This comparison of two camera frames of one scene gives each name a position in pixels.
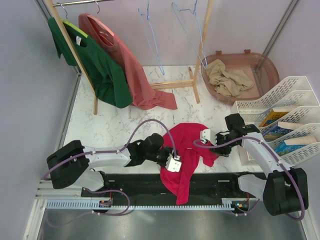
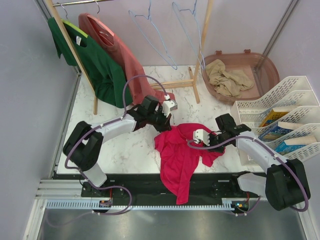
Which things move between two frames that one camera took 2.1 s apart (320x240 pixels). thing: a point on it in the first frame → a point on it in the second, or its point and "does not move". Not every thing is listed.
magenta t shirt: x=185 y=134 does not move
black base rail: x=152 y=187 does not move
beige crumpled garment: x=231 y=82 does not move
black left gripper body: x=161 y=156 → x=158 y=119
